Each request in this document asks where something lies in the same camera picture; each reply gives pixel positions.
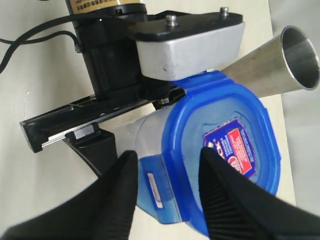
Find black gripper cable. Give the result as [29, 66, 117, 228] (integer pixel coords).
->
[0, 13, 106, 75]

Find stainless steel cup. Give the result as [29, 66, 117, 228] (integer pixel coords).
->
[222, 25, 320, 98]

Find blue snap-lock container lid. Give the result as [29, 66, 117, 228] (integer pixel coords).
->
[136, 70, 282, 238]

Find clear tall plastic container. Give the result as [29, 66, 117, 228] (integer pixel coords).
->
[120, 106, 173, 159]

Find white backdrop curtain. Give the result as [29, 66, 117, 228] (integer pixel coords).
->
[268, 0, 320, 55]

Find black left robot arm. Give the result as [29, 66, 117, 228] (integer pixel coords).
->
[20, 0, 245, 176]

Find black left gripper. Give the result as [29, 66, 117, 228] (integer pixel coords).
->
[20, 9, 243, 177]

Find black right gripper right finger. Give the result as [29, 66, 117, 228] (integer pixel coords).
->
[198, 147, 320, 240]

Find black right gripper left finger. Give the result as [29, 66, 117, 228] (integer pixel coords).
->
[1, 150, 138, 240]

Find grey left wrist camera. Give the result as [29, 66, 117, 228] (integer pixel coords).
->
[136, 22, 246, 82]

